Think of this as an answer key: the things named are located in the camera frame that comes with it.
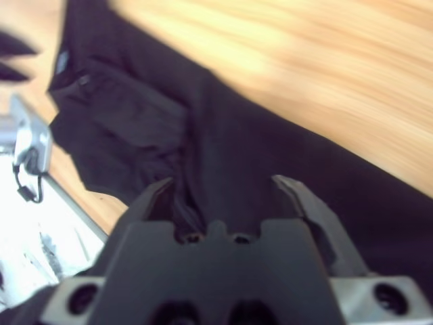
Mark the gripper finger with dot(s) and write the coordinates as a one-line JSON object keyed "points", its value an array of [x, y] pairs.
{"points": [[152, 203], [10, 71], [321, 220], [13, 44]]}

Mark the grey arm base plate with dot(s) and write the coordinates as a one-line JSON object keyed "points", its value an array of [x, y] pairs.
{"points": [[34, 135]]}

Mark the black polo shirt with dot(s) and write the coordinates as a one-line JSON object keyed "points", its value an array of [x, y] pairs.
{"points": [[236, 135]]}

